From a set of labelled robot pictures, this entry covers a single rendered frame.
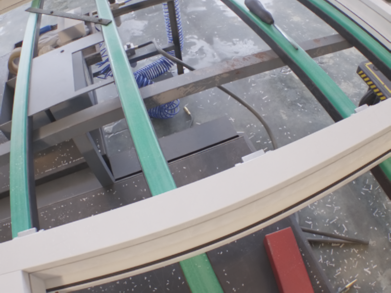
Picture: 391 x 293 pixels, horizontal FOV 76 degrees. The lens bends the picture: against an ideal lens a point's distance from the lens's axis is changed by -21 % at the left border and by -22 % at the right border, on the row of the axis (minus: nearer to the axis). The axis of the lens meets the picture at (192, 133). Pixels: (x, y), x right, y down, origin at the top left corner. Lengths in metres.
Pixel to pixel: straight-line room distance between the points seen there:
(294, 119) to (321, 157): 1.29
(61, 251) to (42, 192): 0.56
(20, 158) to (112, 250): 0.28
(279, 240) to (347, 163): 0.27
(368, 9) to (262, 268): 0.67
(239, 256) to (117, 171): 0.39
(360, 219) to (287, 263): 0.87
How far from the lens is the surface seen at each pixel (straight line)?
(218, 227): 0.37
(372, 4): 0.80
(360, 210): 1.48
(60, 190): 0.87
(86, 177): 0.85
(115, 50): 0.67
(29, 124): 0.64
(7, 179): 0.96
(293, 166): 0.36
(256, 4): 0.72
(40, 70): 0.75
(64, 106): 0.91
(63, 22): 1.31
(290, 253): 0.64
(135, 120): 0.50
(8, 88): 1.15
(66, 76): 0.68
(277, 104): 1.71
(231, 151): 0.78
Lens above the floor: 1.23
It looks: 52 degrees down
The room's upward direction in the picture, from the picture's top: 8 degrees counter-clockwise
